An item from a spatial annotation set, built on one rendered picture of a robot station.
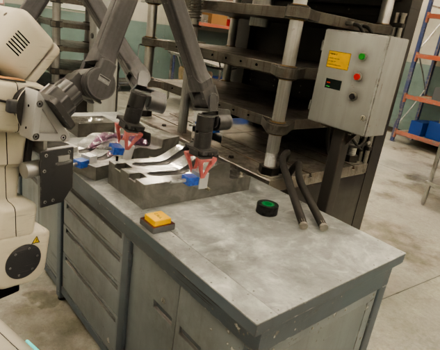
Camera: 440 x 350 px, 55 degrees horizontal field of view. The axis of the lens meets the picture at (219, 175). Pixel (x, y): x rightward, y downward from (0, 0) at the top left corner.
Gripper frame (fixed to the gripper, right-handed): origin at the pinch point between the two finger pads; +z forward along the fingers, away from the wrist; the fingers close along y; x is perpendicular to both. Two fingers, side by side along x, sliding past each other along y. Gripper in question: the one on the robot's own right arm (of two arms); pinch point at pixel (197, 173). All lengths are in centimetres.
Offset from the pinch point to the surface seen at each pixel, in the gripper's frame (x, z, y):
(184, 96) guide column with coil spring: -62, -7, 98
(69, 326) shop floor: 17, 95, 58
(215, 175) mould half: -16.8, 6.0, 10.2
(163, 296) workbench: 13.6, 38.6, -8.0
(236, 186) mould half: -29.3, 12.0, 10.4
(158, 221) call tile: 17.2, 11.9, -5.5
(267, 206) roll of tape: -25.0, 11.1, -10.9
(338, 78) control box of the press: -73, -34, 5
